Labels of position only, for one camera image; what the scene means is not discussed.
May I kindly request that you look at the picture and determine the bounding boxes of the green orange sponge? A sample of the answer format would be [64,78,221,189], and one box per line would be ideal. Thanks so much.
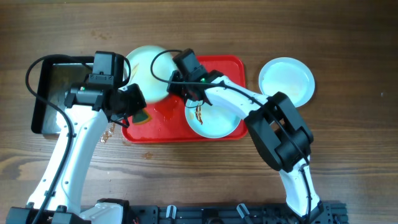
[132,109,152,125]

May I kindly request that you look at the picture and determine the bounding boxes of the light blue plate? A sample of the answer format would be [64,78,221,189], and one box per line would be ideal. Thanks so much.
[259,57,315,108]
[185,100,241,139]
[126,45,177,104]

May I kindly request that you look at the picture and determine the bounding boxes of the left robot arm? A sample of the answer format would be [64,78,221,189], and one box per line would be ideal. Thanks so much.
[6,51,146,223]

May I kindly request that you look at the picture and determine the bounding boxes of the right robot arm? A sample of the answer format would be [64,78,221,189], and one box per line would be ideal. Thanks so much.
[167,49,322,223]

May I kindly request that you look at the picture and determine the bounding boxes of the red plastic tray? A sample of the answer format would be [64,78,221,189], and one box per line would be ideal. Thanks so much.
[121,55,246,144]

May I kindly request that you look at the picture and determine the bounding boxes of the black water tray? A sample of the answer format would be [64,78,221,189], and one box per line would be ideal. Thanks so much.
[31,56,94,134]

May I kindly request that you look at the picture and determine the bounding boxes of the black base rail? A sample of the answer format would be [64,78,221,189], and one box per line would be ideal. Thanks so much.
[131,202,349,224]

